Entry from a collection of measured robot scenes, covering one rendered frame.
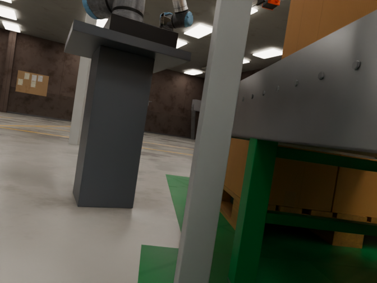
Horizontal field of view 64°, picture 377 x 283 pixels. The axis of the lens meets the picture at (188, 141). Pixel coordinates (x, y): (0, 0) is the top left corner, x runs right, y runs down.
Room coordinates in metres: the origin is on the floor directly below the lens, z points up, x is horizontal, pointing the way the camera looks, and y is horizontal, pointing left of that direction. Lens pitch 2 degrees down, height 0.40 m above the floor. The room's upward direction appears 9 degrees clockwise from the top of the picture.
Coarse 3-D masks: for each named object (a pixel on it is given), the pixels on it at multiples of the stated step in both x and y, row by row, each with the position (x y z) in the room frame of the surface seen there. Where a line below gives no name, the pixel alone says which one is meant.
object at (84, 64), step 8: (88, 16) 4.06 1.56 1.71; (80, 56) 4.06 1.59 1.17; (80, 64) 4.06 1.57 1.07; (88, 64) 4.07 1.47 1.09; (80, 72) 4.06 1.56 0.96; (88, 72) 4.12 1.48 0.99; (80, 80) 4.06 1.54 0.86; (88, 80) 4.18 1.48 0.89; (80, 88) 4.06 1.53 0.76; (80, 96) 4.07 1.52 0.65; (80, 104) 4.07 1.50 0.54; (72, 112) 4.06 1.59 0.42; (80, 112) 4.07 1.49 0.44; (72, 120) 4.06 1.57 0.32; (80, 120) 4.07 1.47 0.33; (72, 128) 4.06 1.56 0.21; (80, 128) 4.12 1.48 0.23; (72, 136) 4.06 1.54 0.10
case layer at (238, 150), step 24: (240, 144) 1.45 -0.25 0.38; (240, 168) 1.39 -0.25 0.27; (288, 168) 1.29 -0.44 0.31; (312, 168) 1.31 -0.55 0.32; (336, 168) 1.32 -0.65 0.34; (240, 192) 1.34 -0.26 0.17; (288, 192) 1.29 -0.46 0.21; (312, 192) 1.31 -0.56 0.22; (336, 192) 1.32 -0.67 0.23; (360, 192) 1.33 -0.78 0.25
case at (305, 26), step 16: (304, 0) 1.02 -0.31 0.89; (320, 0) 0.91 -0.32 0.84; (336, 0) 0.82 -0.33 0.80; (352, 0) 0.74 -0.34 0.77; (368, 0) 0.68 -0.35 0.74; (288, 16) 1.14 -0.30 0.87; (304, 16) 1.00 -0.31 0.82; (320, 16) 0.89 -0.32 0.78; (336, 16) 0.80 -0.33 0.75; (352, 16) 0.73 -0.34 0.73; (288, 32) 1.11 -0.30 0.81; (304, 32) 0.98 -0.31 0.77; (320, 32) 0.87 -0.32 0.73; (288, 48) 1.09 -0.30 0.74
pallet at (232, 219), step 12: (228, 192) 1.51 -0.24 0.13; (228, 204) 1.72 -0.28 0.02; (228, 216) 1.46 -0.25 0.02; (324, 216) 1.31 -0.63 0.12; (336, 216) 1.32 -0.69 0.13; (348, 216) 1.33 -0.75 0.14; (360, 216) 1.33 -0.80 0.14; (336, 240) 1.32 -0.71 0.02; (348, 240) 1.33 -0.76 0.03; (360, 240) 1.34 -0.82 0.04
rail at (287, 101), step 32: (352, 32) 0.46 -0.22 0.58; (288, 64) 0.67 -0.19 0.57; (320, 64) 0.53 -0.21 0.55; (352, 64) 0.44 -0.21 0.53; (256, 96) 0.84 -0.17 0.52; (288, 96) 0.64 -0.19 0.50; (320, 96) 0.51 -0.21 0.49; (352, 96) 0.43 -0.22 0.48; (256, 128) 0.80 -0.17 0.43; (288, 128) 0.62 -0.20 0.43; (320, 128) 0.50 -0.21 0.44; (352, 128) 0.42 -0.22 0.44
